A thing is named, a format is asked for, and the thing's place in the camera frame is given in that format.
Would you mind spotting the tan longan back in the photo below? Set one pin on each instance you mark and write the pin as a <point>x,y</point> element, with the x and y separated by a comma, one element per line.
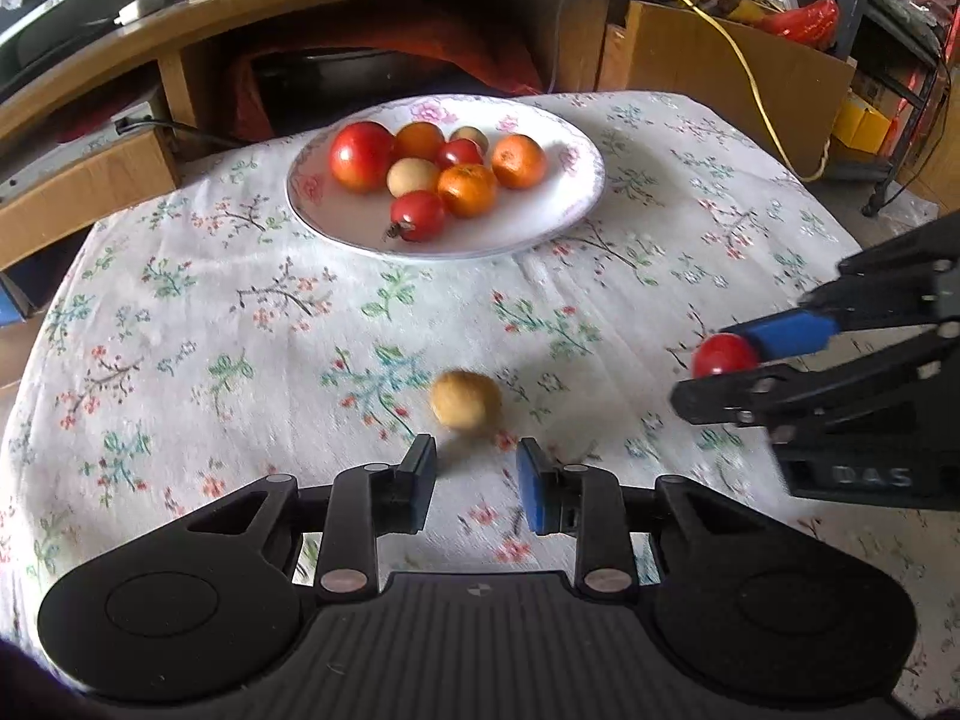
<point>474,135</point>

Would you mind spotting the silver media player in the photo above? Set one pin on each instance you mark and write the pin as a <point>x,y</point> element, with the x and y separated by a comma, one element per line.
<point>71,135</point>

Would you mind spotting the red tomato with stem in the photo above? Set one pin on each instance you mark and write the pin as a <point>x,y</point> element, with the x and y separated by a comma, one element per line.
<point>417,217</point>

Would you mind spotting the brown cardboard panel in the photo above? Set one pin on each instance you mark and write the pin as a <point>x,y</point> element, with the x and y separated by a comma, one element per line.
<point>782,95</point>

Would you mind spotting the small red tomato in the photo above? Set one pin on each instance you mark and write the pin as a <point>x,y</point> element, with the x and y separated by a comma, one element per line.
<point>724,353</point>

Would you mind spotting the tan longan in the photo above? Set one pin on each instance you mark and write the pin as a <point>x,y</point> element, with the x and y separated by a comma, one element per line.
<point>474,135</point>
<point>409,175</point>

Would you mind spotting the tan longan fruit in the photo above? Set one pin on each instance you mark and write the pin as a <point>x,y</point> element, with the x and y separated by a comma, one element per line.
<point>465,401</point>

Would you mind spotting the orange mandarin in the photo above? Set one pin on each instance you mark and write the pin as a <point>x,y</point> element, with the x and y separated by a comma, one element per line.
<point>518,163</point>
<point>419,140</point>
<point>467,191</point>

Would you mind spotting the wooden TV stand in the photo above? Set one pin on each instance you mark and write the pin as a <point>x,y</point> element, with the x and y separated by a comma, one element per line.
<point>191,46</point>

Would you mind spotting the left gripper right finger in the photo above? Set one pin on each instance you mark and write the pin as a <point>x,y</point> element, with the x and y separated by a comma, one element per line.
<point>586,504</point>

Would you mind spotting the red crumpled bag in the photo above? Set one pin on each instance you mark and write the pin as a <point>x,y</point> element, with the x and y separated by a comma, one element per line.
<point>813,25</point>

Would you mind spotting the tan longan centre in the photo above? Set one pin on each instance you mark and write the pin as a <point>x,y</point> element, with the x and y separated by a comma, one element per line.
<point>409,175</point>

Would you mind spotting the floral tablecloth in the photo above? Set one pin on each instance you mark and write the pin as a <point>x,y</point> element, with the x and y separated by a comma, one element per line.
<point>206,338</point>

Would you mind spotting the black metal rack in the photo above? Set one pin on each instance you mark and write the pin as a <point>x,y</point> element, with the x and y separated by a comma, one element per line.
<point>903,50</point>

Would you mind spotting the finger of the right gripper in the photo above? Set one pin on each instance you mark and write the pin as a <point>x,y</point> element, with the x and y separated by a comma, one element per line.
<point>916,375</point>
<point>860,298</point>

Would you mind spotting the white floral plate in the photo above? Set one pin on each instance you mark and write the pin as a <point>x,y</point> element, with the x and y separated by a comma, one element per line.
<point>519,220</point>

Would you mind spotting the red cherry tomato centre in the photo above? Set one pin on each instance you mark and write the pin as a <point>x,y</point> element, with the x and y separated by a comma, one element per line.
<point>458,152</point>

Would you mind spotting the large red tomato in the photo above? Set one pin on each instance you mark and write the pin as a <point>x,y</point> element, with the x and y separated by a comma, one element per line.
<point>361,155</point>

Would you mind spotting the white remote control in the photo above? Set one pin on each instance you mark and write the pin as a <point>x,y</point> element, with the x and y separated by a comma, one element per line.
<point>136,10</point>

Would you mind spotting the orange mandarin back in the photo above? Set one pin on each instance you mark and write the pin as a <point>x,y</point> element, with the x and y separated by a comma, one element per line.
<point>419,140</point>

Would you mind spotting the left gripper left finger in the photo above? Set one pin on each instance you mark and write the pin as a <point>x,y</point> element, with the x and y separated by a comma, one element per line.
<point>363,504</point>

